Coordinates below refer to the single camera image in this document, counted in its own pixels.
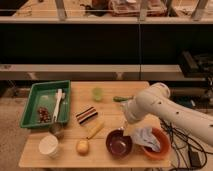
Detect white paper cup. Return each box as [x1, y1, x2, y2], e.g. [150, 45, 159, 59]
[38, 135, 59, 157]

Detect small metal cup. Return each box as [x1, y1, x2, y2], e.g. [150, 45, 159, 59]
[50, 123, 64, 139]

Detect dark purple bowl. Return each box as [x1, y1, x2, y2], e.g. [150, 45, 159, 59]
[106, 130, 133, 158]

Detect white crumpled cloth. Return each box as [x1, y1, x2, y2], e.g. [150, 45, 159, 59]
[131, 127, 161, 152]

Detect red brown small object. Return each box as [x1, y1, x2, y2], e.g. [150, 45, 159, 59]
[37, 107, 50, 123]

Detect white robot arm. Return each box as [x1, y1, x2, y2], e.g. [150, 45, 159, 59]
[122, 83, 213, 146]

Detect orange bowl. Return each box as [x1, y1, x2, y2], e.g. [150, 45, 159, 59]
[142, 127, 171, 160]

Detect striped black white block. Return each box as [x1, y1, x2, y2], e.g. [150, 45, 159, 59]
[76, 107, 98, 125]

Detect yellow apple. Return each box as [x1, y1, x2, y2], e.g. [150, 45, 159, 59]
[76, 140, 89, 155]

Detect metal shelf rack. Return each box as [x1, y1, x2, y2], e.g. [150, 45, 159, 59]
[0, 0, 213, 81]

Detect black cables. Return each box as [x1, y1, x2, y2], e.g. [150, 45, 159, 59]
[159, 118, 213, 171]

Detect green plastic cup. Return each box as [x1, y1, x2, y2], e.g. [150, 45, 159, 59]
[92, 87, 103, 102]

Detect black equipment on shelf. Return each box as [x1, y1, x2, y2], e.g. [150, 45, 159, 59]
[178, 51, 213, 78]

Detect green plastic tray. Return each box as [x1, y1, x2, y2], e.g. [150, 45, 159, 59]
[20, 80, 71, 129]

